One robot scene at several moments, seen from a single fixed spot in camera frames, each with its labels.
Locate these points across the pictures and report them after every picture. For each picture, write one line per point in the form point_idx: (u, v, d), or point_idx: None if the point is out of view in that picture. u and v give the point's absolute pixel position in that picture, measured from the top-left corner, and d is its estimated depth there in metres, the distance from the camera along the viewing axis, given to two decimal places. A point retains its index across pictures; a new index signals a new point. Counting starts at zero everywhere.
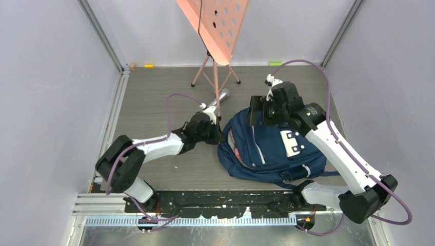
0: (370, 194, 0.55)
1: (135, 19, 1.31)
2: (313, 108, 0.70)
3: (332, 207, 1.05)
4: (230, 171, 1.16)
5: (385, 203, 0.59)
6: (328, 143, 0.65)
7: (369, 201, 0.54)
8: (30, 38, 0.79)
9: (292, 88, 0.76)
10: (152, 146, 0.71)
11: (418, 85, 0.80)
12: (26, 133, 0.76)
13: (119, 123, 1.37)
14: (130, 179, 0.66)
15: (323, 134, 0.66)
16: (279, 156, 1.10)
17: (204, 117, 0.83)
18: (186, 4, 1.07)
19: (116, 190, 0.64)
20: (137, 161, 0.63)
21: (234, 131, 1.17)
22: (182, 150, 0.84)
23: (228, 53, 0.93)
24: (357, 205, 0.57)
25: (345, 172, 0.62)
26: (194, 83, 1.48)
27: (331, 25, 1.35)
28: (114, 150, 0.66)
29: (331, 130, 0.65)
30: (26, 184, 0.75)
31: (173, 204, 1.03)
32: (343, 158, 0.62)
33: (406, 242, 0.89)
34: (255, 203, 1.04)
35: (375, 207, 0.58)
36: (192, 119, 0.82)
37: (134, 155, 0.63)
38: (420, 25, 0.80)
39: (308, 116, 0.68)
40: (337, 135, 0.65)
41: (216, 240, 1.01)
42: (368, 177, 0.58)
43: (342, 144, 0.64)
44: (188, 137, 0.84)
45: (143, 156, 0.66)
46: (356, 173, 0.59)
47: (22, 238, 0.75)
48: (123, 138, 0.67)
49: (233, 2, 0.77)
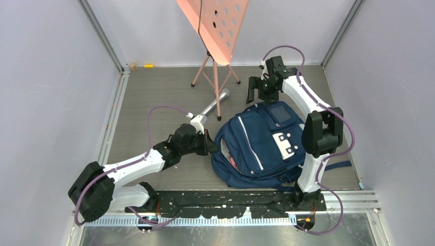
0: (316, 116, 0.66)
1: (135, 20, 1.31)
2: (290, 69, 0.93)
3: (331, 207, 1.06)
4: (227, 182, 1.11)
5: (336, 138, 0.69)
6: (294, 87, 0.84)
7: (315, 120, 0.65)
8: (30, 38, 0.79)
9: (278, 58, 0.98)
10: (126, 171, 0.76)
11: (419, 85, 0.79)
12: (26, 134, 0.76)
13: (119, 123, 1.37)
14: (102, 206, 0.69)
15: (292, 82, 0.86)
16: (276, 159, 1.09)
17: (188, 131, 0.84)
18: (186, 4, 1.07)
19: (89, 218, 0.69)
20: (104, 191, 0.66)
21: (227, 141, 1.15)
22: (166, 165, 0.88)
23: (228, 53, 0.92)
24: (308, 130, 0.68)
25: (303, 106, 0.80)
26: (194, 83, 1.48)
27: (331, 25, 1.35)
28: (85, 179, 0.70)
29: (298, 79, 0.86)
30: (26, 184, 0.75)
31: (173, 204, 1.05)
32: (302, 95, 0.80)
33: (407, 242, 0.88)
34: (255, 203, 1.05)
35: (325, 138, 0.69)
36: (176, 132, 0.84)
37: (102, 184, 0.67)
38: (420, 25, 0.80)
39: (283, 72, 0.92)
40: (302, 81, 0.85)
41: (216, 240, 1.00)
42: (318, 106, 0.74)
43: (303, 87, 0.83)
44: (172, 150, 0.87)
45: (112, 184, 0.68)
46: (309, 103, 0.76)
47: (22, 238, 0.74)
48: (94, 166, 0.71)
49: (233, 2, 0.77)
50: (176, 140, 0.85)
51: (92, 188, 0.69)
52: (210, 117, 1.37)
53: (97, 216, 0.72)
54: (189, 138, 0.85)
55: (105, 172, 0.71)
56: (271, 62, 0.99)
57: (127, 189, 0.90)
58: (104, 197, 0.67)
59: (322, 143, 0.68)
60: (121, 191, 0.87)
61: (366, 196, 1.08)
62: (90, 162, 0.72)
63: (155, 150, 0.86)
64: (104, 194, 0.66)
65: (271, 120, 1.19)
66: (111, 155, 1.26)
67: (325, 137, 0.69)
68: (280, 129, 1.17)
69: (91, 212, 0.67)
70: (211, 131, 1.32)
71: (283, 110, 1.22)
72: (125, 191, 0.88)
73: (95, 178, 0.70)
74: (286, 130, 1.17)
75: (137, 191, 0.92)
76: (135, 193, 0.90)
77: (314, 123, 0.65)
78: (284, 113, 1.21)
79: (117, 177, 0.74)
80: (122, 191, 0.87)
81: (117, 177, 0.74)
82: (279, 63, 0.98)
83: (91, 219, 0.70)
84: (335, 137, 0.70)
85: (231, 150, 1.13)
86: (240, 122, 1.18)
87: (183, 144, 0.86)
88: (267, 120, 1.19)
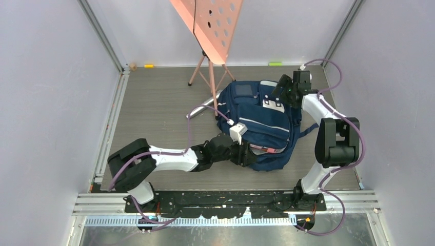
0: (329, 121, 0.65)
1: (135, 19, 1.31)
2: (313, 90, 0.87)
3: (331, 207, 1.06)
4: (282, 166, 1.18)
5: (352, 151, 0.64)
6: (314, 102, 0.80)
7: (327, 125, 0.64)
8: (30, 38, 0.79)
9: (307, 73, 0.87)
10: (167, 158, 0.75)
11: (418, 85, 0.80)
12: (27, 132, 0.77)
13: (119, 123, 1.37)
14: (134, 182, 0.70)
15: (311, 98, 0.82)
16: (281, 116, 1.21)
17: (229, 142, 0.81)
18: (180, 3, 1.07)
19: (119, 189, 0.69)
20: (147, 170, 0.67)
21: (255, 142, 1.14)
22: (195, 169, 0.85)
23: (223, 53, 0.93)
24: (320, 134, 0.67)
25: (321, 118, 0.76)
26: (191, 82, 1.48)
27: (331, 24, 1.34)
28: (130, 151, 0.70)
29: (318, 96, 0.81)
30: (25, 185, 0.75)
31: (173, 204, 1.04)
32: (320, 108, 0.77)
33: (407, 242, 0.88)
34: (255, 203, 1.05)
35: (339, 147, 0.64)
36: (213, 140, 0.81)
37: (146, 163, 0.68)
38: (420, 26, 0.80)
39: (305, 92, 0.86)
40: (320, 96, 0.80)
41: (215, 240, 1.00)
42: (333, 115, 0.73)
43: (321, 101, 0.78)
44: (204, 158, 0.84)
45: (154, 165, 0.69)
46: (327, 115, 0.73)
47: (23, 238, 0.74)
48: (141, 142, 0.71)
49: (228, 2, 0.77)
50: (211, 148, 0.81)
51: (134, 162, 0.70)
52: (203, 117, 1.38)
53: (123, 190, 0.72)
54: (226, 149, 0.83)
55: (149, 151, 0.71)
56: (297, 76, 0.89)
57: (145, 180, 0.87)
58: (141, 176, 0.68)
59: (334, 151, 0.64)
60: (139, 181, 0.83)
61: (366, 196, 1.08)
62: (138, 139, 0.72)
63: (191, 150, 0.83)
64: (144, 172, 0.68)
65: (249, 99, 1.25)
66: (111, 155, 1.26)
67: (340, 149, 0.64)
68: (259, 99, 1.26)
69: (124, 185, 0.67)
70: (208, 131, 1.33)
71: (240, 85, 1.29)
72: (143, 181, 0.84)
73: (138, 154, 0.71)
74: (261, 94, 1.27)
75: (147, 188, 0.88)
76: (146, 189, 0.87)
77: (327, 127, 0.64)
78: (244, 87, 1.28)
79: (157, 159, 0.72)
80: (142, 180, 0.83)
81: (159, 160, 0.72)
82: (305, 79, 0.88)
83: (117, 190, 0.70)
84: (352, 150, 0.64)
85: (266, 145, 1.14)
86: (246, 120, 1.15)
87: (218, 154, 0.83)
88: (248, 101, 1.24)
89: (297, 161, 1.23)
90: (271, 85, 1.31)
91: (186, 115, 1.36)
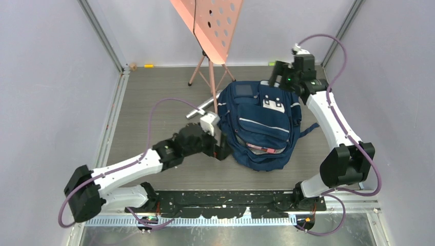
0: (342, 151, 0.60)
1: (135, 19, 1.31)
2: (320, 82, 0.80)
3: (331, 207, 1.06)
4: (282, 166, 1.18)
5: (360, 175, 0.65)
6: (322, 107, 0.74)
7: (342, 159, 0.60)
8: (30, 38, 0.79)
9: (311, 60, 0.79)
10: (116, 176, 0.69)
11: (418, 85, 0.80)
12: (27, 132, 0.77)
13: (119, 123, 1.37)
14: (94, 210, 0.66)
15: (320, 99, 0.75)
16: (281, 116, 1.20)
17: (197, 131, 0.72)
18: (180, 3, 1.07)
19: (80, 220, 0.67)
20: (89, 200, 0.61)
21: (255, 142, 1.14)
22: (166, 167, 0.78)
23: (223, 53, 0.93)
24: (332, 162, 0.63)
25: (329, 132, 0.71)
26: (191, 82, 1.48)
27: (332, 24, 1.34)
28: (75, 181, 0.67)
29: (328, 97, 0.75)
30: (25, 184, 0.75)
31: (173, 204, 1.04)
32: (330, 119, 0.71)
33: (408, 242, 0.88)
34: (255, 203, 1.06)
35: (349, 173, 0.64)
36: (180, 132, 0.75)
37: (87, 192, 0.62)
38: (420, 26, 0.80)
39: (312, 85, 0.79)
40: (331, 101, 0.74)
41: (215, 240, 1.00)
42: (347, 138, 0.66)
43: (333, 109, 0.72)
44: (174, 152, 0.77)
45: (96, 193, 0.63)
46: (337, 133, 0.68)
47: (22, 238, 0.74)
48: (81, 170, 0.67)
49: (228, 1, 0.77)
50: (180, 141, 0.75)
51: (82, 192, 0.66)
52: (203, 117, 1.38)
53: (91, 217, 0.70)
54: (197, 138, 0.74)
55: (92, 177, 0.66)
56: (300, 65, 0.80)
57: (125, 190, 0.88)
58: (93, 204, 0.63)
59: (343, 178, 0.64)
60: (119, 191, 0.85)
61: (366, 196, 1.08)
62: (80, 167, 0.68)
63: (153, 150, 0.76)
64: (92, 201, 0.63)
65: (249, 99, 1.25)
66: (111, 155, 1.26)
67: (349, 174, 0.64)
68: (258, 99, 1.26)
69: (80, 217, 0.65)
70: None
71: (240, 86, 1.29)
72: (124, 192, 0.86)
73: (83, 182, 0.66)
74: (261, 94, 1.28)
75: (134, 194, 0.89)
76: (131, 196, 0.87)
77: (341, 160, 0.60)
78: (244, 87, 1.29)
79: (103, 183, 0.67)
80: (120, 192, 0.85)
81: (104, 183, 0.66)
82: (310, 66, 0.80)
83: (82, 220, 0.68)
84: (359, 174, 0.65)
85: (265, 145, 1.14)
86: (244, 121, 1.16)
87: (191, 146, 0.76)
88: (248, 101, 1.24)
89: (297, 161, 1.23)
90: None
91: (186, 116, 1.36)
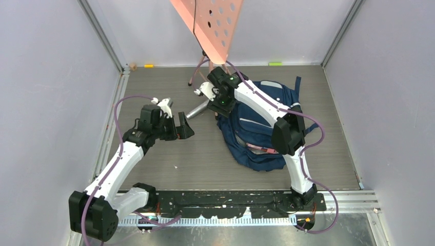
0: (282, 123, 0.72)
1: (135, 19, 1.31)
2: (235, 76, 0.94)
3: (331, 207, 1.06)
4: (282, 165, 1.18)
5: (302, 132, 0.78)
6: (249, 95, 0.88)
7: (283, 127, 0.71)
8: (29, 38, 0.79)
9: (218, 68, 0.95)
10: (111, 180, 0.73)
11: (419, 84, 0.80)
12: (27, 131, 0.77)
13: (119, 124, 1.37)
14: (112, 220, 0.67)
15: (243, 90, 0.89)
16: None
17: (153, 106, 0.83)
18: (180, 3, 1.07)
19: (107, 236, 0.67)
20: (103, 211, 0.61)
21: (254, 142, 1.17)
22: (145, 147, 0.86)
23: (223, 52, 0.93)
24: (278, 136, 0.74)
25: (265, 114, 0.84)
26: (191, 82, 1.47)
27: (332, 24, 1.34)
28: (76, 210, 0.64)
29: (248, 86, 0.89)
30: (25, 185, 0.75)
31: (173, 204, 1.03)
32: (260, 102, 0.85)
33: (408, 242, 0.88)
34: (255, 203, 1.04)
35: (296, 137, 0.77)
36: (142, 114, 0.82)
37: (97, 206, 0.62)
38: (420, 26, 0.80)
39: (230, 80, 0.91)
40: (252, 88, 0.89)
41: (216, 240, 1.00)
42: (279, 110, 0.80)
43: (256, 93, 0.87)
44: (145, 132, 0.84)
45: (106, 202, 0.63)
46: (271, 110, 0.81)
47: (22, 239, 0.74)
48: (75, 197, 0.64)
49: (228, 1, 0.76)
50: (147, 121, 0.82)
51: (90, 212, 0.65)
52: (202, 117, 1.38)
53: (114, 229, 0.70)
54: (158, 112, 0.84)
55: (91, 195, 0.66)
56: (214, 75, 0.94)
57: (125, 196, 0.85)
58: (107, 215, 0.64)
59: (293, 143, 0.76)
60: (121, 200, 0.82)
61: (367, 196, 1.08)
62: (72, 195, 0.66)
63: (126, 142, 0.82)
64: (105, 214, 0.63)
65: None
66: (111, 155, 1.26)
67: (295, 137, 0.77)
68: None
69: (104, 232, 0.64)
70: (208, 131, 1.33)
71: None
72: (126, 198, 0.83)
73: (85, 205, 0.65)
74: None
75: (135, 195, 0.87)
76: (134, 198, 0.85)
77: (283, 129, 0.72)
78: None
79: (105, 191, 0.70)
80: (121, 199, 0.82)
81: (105, 190, 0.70)
82: (221, 73, 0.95)
83: (110, 235, 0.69)
84: (299, 133, 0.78)
85: (265, 145, 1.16)
86: (244, 121, 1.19)
87: (155, 122, 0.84)
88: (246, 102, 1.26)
89: None
90: (272, 85, 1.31)
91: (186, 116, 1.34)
